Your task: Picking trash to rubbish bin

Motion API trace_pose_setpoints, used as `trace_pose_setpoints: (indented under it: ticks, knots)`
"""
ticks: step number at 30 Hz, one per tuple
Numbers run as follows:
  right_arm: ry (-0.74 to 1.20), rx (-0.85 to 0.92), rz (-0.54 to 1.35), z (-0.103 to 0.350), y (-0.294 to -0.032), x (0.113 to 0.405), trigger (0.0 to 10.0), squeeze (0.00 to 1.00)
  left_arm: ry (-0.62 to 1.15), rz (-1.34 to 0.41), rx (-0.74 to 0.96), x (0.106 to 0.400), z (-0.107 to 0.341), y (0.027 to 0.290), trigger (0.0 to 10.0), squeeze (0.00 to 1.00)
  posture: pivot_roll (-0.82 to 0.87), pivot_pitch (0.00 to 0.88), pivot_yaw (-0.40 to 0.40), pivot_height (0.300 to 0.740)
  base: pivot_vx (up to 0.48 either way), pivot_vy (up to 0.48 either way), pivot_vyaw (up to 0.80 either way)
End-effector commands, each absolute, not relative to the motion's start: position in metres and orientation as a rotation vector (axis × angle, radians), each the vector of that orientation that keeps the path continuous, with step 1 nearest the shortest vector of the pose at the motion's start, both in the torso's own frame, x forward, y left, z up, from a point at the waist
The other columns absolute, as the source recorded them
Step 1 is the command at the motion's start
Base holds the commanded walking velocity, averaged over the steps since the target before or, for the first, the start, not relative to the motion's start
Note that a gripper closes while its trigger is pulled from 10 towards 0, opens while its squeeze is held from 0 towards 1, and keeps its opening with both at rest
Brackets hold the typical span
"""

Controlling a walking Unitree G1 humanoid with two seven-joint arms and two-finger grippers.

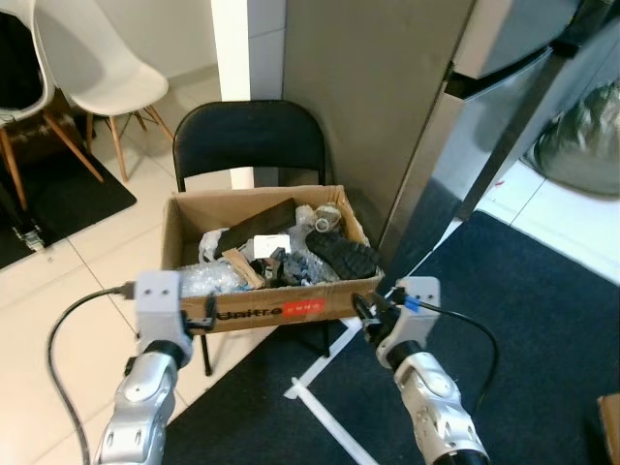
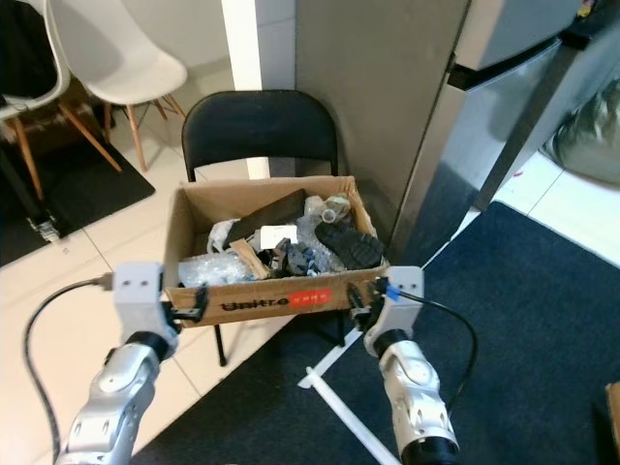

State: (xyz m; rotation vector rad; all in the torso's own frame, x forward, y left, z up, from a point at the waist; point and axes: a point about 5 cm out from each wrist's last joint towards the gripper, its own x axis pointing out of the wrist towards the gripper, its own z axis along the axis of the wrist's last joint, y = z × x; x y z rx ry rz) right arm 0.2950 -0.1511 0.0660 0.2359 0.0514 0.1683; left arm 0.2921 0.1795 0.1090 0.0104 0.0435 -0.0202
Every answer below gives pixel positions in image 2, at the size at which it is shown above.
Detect clear plastic wrap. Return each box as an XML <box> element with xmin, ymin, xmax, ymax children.
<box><xmin>179</xmin><ymin>254</ymin><xmax>243</xmax><ymax>290</ymax></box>

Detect black shoe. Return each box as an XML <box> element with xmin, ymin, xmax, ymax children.
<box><xmin>315</xmin><ymin>221</ymin><xmax>384</xmax><ymax>272</ymax></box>

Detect printed brown cardboard box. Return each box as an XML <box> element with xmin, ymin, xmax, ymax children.
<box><xmin>163</xmin><ymin>176</ymin><xmax>390</xmax><ymax>328</ymax></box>

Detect brown cardboard strip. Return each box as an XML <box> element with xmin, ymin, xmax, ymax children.
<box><xmin>231</xmin><ymin>240</ymin><xmax>272</xmax><ymax>282</ymax></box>

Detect clear plastic bottle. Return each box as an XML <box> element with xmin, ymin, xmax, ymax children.
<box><xmin>305</xmin><ymin>194</ymin><xmax>355</xmax><ymax>226</ymax></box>

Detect angled white floor tape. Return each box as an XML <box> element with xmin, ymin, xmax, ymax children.
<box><xmin>298</xmin><ymin>208</ymin><xmax>466</xmax><ymax>465</ymax></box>

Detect black flat board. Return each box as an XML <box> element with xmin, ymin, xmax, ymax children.
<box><xmin>232</xmin><ymin>189</ymin><xmax>309</xmax><ymax>243</ymax></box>

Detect dark carpet mat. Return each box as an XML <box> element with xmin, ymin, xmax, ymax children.
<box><xmin>334</xmin><ymin>201</ymin><xmax>620</xmax><ymax>465</ymax></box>
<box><xmin>131</xmin><ymin>320</ymin><xmax>379</xmax><ymax>465</ymax></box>

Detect black floor mat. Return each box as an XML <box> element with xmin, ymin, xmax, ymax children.
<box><xmin>0</xmin><ymin>136</ymin><xmax>156</xmax><ymax>264</ymax></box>

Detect black wheeled stand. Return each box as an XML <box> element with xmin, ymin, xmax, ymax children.
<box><xmin>0</xmin><ymin>145</ymin><xmax>64</xmax><ymax>243</ymax></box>

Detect black folding chair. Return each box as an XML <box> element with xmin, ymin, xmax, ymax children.
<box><xmin>181</xmin><ymin>90</ymin><xmax>350</xmax><ymax>367</ymax></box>

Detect white shell chair wooden legs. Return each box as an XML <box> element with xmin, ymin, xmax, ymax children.
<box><xmin>48</xmin><ymin>0</ymin><xmax>190</xmax><ymax>173</ymax></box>
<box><xmin>0</xmin><ymin>0</ymin><xmax>112</xmax><ymax>200</ymax></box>

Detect grey bag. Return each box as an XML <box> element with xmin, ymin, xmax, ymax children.
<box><xmin>547</xmin><ymin>77</ymin><xmax>620</xmax><ymax>188</ymax></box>

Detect black garment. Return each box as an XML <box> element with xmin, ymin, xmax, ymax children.
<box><xmin>0</xmin><ymin>0</ymin><xmax>54</xmax><ymax>98</ymax></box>

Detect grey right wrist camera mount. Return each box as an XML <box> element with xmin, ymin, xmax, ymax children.
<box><xmin>383</xmin><ymin>266</ymin><xmax>425</xmax><ymax>335</ymax></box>

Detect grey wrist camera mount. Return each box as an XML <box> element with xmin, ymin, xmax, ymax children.
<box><xmin>113</xmin><ymin>262</ymin><xmax>166</xmax><ymax>335</ymax></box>
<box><xmin>383</xmin><ymin>266</ymin><xmax>425</xmax><ymax>335</ymax></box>

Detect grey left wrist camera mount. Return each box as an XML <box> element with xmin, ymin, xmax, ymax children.
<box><xmin>113</xmin><ymin>262</ymin><xmax>166</xmax><ymax>335</ymax></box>

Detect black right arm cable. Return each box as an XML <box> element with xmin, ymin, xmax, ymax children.
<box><xmin>397</xmin><ymin>291</ymin><xmax>481</xmax><ymax>408</ymax></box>

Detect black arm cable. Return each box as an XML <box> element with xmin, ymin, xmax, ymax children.
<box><xmin>24</xmin><ymin>276</ymin><xmax>117</xmax><ymax>465</ymax></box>
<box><xmin>397</xmin><ymin>291</ymin><xmax>481</xmax><ymax>408</ymax></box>

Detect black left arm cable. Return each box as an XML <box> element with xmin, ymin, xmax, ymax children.
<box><xmin>24</xmin><ymin>276</ymin><xmax>117</xmax><ymax>465</ymax></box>

